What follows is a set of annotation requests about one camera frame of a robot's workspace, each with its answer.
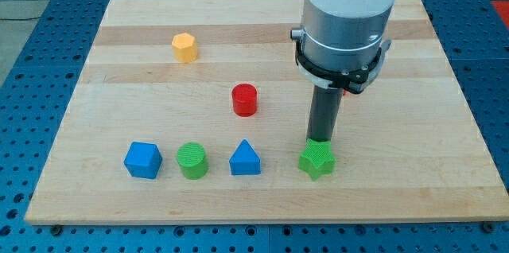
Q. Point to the green star block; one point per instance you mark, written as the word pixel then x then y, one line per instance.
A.
pixel 317 159

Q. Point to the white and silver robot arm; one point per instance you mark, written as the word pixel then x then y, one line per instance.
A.
pixel 340 43

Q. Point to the red cylinder block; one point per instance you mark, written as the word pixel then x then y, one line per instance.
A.
pixel 245 99

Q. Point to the blue triangle block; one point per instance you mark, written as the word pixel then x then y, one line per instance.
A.
pixel 245 161

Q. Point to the wooden board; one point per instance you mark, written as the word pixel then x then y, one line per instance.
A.
pixel 407 149

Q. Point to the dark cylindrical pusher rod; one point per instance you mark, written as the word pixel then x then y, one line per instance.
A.
pixel 323 112

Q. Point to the green cylinder block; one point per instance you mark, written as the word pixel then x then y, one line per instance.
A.
pixel 191 158

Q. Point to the yellow hexagon block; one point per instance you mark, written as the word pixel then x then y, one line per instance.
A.
pixel 184 47

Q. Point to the blue cube block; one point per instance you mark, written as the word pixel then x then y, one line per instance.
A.
pixel 143 160

